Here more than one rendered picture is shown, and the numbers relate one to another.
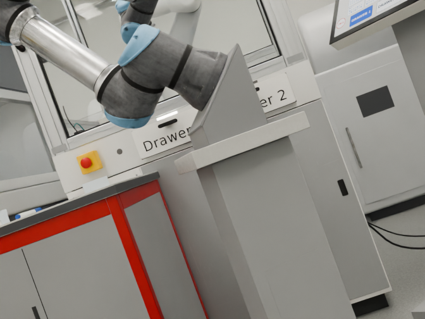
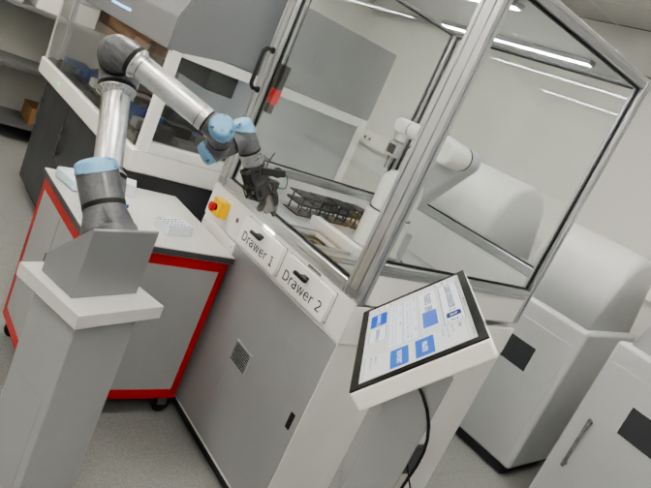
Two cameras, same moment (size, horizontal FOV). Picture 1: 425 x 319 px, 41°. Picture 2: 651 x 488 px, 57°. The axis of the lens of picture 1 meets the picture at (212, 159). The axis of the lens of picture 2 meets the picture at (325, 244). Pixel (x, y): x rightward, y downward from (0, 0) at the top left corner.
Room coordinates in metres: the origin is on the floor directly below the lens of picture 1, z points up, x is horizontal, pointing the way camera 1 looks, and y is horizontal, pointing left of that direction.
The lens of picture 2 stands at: (0.57, -1.46, 1.52)
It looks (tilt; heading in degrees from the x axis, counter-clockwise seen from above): 14 degrees down; 40
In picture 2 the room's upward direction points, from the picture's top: 24 degrees clockwise
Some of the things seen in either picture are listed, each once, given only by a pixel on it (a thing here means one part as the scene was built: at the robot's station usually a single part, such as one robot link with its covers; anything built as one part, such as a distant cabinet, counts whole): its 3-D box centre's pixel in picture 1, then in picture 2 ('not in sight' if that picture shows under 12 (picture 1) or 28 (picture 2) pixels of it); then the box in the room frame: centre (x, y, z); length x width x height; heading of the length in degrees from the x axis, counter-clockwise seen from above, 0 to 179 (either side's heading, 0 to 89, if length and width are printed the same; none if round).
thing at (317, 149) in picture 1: (236, 227); (313, 360); (2.54, 0.00, 0.40); 1.03 x 0.95 x 0.80; 84
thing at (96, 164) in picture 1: (89, 162); (219, 207); (2.09, 0.43, 0.88); 0.07 x 0.05 x 0.07; 84
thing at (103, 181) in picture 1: (96, 185); (173, 226); (1.88, 0.40, 0.78); 0.12 x 0.08 x 0.04; 12
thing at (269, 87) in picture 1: (253, 101); (304, 286); (2.03, -0.21, 0.87); 0.29 x 0.02 x 0.11; 84
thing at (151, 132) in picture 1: (172, 131); (261, 244); (2.07, 0.10, 0.87); 0.29 x 0.02 x 0.11; 84
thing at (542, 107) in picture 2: not in sight; (521, 167); (2.49, -0.48, 1.52); 0.87 x 0.01 x 0.86; 174
